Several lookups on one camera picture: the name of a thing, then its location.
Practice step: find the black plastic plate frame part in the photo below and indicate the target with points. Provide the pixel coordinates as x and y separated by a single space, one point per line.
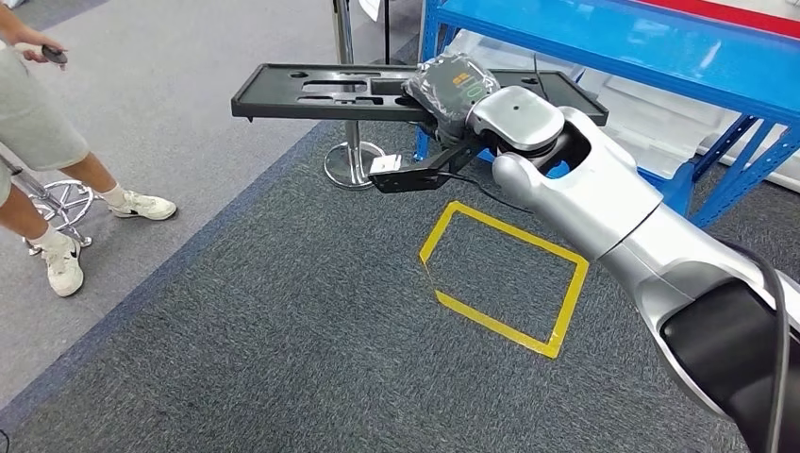
275 100

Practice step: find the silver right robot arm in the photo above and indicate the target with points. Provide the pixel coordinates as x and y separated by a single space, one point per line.
600 200

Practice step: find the blue metal shelf rack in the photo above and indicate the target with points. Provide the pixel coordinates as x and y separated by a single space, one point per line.
625 37

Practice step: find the thin black pole stand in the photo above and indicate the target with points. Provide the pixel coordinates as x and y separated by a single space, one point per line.
387 31

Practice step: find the chrome stool base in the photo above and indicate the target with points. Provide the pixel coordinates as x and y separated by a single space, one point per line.
62 197

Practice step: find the black handheld remote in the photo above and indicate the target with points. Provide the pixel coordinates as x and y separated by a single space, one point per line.
55 55

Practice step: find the person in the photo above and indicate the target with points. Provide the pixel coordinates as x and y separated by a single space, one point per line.
31 112

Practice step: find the red barrier belt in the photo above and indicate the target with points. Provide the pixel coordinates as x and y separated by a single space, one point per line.
737 14

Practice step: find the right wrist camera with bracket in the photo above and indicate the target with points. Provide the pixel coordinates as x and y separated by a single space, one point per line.
406 181

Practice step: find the chrome stanchion post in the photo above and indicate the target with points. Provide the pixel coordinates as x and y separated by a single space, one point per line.
353 166

